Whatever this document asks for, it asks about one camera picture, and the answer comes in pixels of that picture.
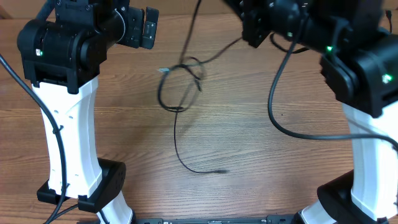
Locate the thin black cable bundle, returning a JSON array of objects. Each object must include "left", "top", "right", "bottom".
[{"left": 157, "top": 0, "right": 243, "bottom": 174}]

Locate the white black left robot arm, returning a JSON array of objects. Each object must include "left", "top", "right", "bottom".
[{"left": 17, "top": 0, "right": 159, "bottom": 223}]

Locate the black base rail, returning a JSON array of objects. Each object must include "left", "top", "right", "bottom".
[{"left": 135, "top": 215, "right": 297, "bottom": 224}]

